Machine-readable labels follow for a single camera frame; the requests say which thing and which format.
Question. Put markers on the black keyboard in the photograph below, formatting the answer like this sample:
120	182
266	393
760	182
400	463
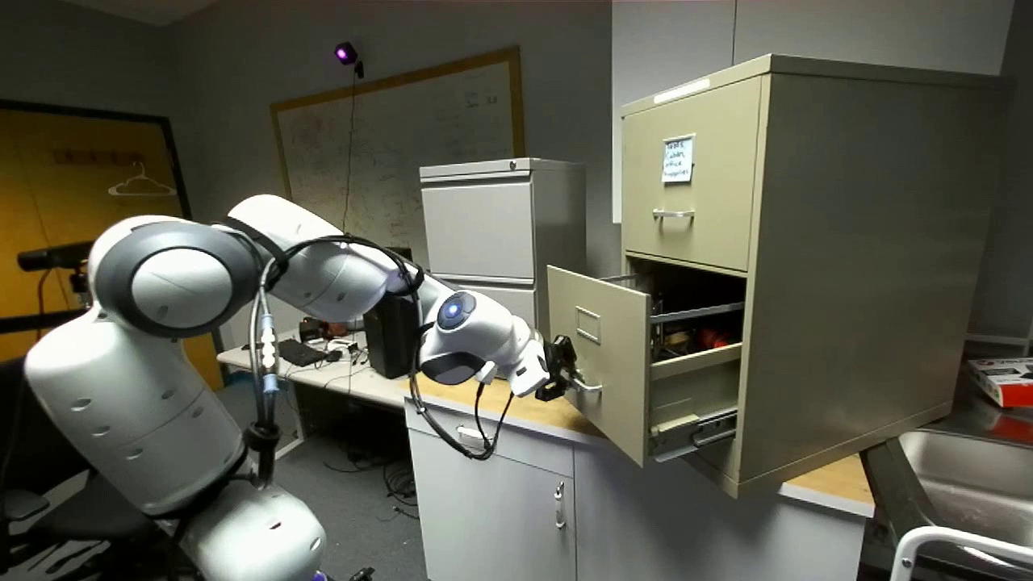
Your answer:
301	353

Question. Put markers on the orange board black frame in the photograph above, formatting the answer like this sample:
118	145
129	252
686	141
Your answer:
54	182

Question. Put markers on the white desk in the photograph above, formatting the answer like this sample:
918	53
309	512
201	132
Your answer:
333	380

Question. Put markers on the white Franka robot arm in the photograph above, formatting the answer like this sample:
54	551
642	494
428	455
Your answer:
161	277

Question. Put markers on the camera with purple light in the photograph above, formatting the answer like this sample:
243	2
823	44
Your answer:
347	53

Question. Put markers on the silver horizontal cabinet pull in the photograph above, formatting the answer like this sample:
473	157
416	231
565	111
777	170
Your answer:
480	439

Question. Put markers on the beige drawer with white card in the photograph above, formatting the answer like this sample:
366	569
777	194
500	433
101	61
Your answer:
729	226

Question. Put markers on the beige drawer with label holder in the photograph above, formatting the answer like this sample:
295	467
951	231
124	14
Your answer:
617	399

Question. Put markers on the small red item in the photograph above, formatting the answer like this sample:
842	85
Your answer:
715	339

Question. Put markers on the dark device with red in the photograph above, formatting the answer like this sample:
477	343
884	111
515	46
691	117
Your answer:
319	327

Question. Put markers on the red and white box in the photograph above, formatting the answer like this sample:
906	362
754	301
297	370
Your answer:
1005	381

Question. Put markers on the white label card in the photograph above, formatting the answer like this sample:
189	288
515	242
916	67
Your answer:
678	159

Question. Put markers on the black camera on stand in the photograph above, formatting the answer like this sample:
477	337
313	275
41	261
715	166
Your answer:
54	256

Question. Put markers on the grey metal file cabinet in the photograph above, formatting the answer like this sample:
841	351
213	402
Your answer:
560	215

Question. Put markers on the empty metal label holder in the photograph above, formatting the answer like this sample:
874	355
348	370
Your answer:
589	324

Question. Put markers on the white tube frame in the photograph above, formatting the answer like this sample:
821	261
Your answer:
948	532

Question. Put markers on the steel sink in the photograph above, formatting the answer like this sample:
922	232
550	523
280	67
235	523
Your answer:
969	471

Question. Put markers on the tall grey cabinet drawer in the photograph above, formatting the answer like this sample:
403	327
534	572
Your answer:
480	231

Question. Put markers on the beige metal file cabinet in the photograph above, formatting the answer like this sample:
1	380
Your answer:
858	269

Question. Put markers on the wood framed whiteboard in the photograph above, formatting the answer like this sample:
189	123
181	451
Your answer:
431	141

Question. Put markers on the silver vertical cabinet pull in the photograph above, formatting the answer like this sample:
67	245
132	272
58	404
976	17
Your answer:
560	506

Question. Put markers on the white base cabinet wood top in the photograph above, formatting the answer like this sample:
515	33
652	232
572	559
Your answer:
645	527

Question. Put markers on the black block on arm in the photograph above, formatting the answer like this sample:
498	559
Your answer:
393	332

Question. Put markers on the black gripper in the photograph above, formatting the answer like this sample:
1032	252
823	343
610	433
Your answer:
556	362

